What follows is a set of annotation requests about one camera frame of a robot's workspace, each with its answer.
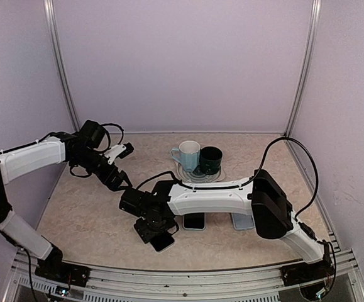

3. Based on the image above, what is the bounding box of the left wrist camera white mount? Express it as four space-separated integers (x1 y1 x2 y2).
104 142 135 164

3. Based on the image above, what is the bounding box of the aluminium frame post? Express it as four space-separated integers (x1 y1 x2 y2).
284 0 322 137
43 0 80 131

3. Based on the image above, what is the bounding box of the dark green ceramic mug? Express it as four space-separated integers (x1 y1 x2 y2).
199 146 223 175

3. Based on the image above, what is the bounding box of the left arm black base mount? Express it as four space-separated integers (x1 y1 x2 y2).
35 261 91 288

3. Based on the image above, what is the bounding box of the left aluminium frame post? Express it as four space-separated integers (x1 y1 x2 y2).
43 0 80 131

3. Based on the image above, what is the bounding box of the right aluminium frame post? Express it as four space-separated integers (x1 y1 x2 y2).
284 0 322 137

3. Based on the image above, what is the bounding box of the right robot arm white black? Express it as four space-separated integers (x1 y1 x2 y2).
119 169 331 279

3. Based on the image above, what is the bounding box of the light blue ceramic mug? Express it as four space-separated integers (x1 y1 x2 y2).
170 140 201 172

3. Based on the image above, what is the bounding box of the grey ceramic plate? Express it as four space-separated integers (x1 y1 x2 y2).
175 163 226 184

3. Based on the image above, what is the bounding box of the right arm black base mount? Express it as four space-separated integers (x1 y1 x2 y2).
280 260 334 286

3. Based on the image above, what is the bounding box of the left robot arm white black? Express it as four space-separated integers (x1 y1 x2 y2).
0 120 134 280

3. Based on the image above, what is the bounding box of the light blue phone case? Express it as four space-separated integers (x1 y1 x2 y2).
182 212 207 233
231 213 255 231

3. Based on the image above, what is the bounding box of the purple edged black phone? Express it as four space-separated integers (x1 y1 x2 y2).
183 213 206 230

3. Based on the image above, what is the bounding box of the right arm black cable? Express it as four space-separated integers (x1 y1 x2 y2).
136 135 338 284

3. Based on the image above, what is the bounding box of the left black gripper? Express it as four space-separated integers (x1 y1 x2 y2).
73 148 133 191

